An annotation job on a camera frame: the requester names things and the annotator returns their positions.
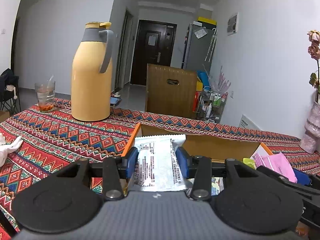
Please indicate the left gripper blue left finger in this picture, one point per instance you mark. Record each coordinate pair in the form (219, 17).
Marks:
(128, 163)

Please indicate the patterned red tablecloth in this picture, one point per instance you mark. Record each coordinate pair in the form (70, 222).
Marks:
(55, 139)

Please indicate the green snack bar packet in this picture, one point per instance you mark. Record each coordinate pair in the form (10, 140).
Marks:
(249, 162)

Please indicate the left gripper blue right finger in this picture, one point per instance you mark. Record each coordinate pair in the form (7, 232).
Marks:
(185, 162)

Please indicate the wire rack with bottles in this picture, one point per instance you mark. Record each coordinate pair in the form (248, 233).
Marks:
(210, 105)

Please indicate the glass cup with drink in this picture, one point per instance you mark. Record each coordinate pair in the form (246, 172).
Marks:
(45, 94)

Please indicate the pink textured vase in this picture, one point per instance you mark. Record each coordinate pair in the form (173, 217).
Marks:
(310, 138)

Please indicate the red cardboard snack box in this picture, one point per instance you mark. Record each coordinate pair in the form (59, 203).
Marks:
(217, 149)

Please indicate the yellow thermos jug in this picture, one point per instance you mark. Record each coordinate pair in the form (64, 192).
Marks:
(92, 73)

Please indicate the wall electrical panel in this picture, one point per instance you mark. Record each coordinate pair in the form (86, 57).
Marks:
(232, 25)

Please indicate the dark entrance door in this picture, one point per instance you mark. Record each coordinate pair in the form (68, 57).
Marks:
(154, 45)

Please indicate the white crumpled cloth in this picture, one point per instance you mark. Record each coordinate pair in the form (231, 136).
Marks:
(6, 149)

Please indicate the yellow box on fridge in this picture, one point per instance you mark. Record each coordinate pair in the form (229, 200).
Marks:
(206, 20)

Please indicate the pink snack packet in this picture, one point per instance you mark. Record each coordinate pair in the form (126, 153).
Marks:
(277, 163)

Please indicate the white printed sachet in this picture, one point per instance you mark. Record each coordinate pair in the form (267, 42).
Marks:
(157, 168)

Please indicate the wooden chair back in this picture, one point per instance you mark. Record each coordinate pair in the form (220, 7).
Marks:
(170, 90)

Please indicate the dried pink roses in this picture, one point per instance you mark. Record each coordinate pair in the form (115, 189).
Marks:
(313, 50)

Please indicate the grey refrigerator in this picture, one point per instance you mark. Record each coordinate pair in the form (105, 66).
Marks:
(199, 43)

